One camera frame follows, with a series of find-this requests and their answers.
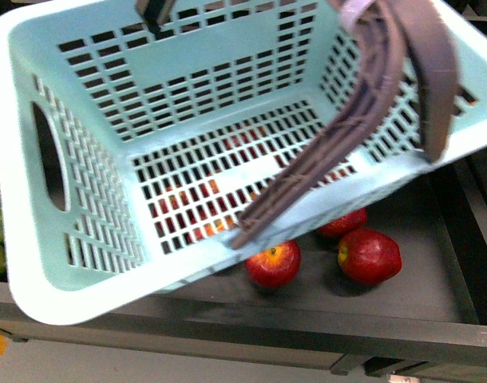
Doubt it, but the red apple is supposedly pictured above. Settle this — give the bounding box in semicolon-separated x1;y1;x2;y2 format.
316;207;368;239
338;228;402;286
244;240;302;289

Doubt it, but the white zip tie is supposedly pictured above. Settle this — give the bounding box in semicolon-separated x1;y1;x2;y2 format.
339;0;374;33

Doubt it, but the light blue plastic basket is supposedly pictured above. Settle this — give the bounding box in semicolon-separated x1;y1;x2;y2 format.
0;0;487;326

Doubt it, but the brown basket handle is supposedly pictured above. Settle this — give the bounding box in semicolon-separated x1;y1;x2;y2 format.
231;1;459;249

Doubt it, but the red apple front left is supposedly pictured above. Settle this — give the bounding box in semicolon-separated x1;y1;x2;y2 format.
244;240;302;289

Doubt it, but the red apple front right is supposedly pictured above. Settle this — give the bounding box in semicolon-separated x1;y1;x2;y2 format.
338;228;402;286

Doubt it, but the red apple behind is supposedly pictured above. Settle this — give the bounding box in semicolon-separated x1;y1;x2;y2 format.
316;207;368;239

